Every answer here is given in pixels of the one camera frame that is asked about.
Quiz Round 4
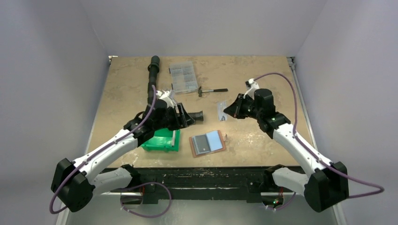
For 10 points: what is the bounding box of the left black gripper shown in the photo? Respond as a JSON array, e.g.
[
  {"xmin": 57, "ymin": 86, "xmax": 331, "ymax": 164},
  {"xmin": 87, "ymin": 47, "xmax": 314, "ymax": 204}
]
[{"xmin": 153, "ymin": 103, "xmax": 195, "ymax": 131}]

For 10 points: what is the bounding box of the white credit card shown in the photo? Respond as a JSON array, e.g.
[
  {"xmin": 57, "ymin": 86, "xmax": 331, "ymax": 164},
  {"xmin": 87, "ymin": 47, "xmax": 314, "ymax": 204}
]
[{"xmin": 217, "ymin": 100, "xmax": 228, "ymax": 121}]

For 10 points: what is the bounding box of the silver credit card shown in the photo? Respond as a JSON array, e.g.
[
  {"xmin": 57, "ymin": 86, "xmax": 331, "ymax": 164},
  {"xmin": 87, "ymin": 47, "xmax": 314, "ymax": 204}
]
[{"xmin": 171, "ymin": 130, "xmax": 176, "ymax": 147}]

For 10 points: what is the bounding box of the green plastic bin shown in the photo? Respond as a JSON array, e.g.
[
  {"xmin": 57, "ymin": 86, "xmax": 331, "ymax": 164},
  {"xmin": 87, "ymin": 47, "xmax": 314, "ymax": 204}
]
[{"xmin": 141, "ymin": 128, "xmax": 180, "ymax": 152}]

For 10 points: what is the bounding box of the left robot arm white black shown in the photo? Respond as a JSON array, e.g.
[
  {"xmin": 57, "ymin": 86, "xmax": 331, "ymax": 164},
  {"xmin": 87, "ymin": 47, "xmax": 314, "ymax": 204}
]
[{"xmin": 51, "ymin": 99, "xmax": 203, "ymax": 212}]

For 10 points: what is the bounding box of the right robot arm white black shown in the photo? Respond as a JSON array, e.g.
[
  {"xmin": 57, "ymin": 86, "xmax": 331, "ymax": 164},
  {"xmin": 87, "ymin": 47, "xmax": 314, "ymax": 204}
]
[{"xmin": 223, "ymin": 89, "xmax": 349, "ymax": 212}]

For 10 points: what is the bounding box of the clear plastic screw organizer box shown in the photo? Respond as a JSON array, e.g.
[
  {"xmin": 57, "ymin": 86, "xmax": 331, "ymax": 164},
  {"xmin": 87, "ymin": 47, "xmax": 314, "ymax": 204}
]
[{"xmin": 169, "ymin": 61, "xmax": 199, "ymax": 94}]

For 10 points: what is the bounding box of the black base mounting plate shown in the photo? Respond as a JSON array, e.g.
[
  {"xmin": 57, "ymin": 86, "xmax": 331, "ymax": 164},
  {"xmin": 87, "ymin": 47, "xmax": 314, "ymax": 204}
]
[{"xmin": 109, "ymin": 164, "xmax": 294, "ymax": 205}]

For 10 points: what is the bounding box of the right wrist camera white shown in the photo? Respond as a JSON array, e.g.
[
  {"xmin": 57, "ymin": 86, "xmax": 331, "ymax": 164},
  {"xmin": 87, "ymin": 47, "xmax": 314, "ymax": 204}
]
[{"xmin": 245, "ymin": 78, "xmax": 259, "ymax": 95}]

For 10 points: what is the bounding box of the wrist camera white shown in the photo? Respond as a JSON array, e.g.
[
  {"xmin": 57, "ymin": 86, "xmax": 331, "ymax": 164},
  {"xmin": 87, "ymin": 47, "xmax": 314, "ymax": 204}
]
[
  {"xmin": 245, "ymin": 78, "xmax": 259, "ymax": 95},
  {"xmin": 156, "ymin": 90, "xmax": 177, "ymax": 107}
]

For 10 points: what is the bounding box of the small black-handled hammer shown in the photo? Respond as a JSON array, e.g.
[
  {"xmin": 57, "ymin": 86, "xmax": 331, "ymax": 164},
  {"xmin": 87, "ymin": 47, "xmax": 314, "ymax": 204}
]
[{"xmin": 198, "ymin": 86, "xmax": 229, "ymax": 97}]

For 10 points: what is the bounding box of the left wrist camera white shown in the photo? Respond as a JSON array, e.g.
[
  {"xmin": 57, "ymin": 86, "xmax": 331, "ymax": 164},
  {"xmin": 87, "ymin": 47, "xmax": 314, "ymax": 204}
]
[{"xmin": 156, "ymin": 90, "xmax": 177, "ymax": 107}]

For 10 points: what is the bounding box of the black corrugated hose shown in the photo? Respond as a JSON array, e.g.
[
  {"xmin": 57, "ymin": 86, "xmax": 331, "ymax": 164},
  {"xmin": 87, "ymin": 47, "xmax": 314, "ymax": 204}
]
[{"xmin": 146, "ymin": 55, "xmax": 204, "ymax": 122}]

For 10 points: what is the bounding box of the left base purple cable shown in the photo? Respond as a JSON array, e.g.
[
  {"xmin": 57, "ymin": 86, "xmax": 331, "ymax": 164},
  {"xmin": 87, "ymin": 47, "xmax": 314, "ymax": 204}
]
[{"xmin": 120, "ymin": 182, "xmax": 172, "ymax": 218}]

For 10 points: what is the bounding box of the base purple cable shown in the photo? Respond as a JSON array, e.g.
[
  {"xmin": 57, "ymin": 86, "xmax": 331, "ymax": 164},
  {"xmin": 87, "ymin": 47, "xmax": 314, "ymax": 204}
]
[
  {"xmin": 120, "ymin": 182, "xmax": 172, "ymax": 218},
  {"xmin": 264, "ymin": 186, "xmax": 298, "ymax": 212}
]

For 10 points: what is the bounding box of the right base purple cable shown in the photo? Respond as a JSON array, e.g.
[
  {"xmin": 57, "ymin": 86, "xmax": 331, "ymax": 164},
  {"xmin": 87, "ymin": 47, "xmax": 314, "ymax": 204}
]
[{"xmin": 264, "ymin": 186, "xmax": 298, "ymax": 212}]

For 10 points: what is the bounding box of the aluminium frame rail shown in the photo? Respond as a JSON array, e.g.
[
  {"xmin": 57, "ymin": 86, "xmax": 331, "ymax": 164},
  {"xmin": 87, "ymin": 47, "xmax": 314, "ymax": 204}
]
[{"xmin": 56, "ymin": 187, "xmax": 347, "ymax": 225}]

